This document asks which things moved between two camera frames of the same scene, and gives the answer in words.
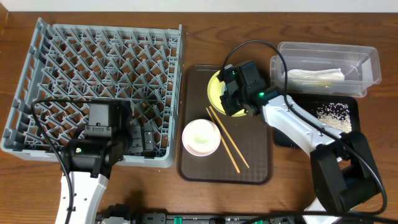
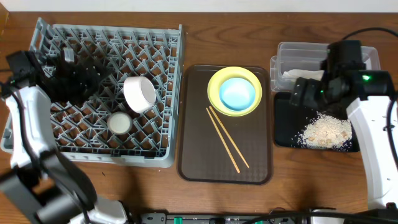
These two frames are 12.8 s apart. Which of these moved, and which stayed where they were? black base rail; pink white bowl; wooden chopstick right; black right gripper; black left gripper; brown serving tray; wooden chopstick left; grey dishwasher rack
Moved: black left gripper; pink white bowl; black right gripper
Stayed: wooden chopstick right; black base rail; brown serving tray; grey dishwasher rack; wooden chopstick left
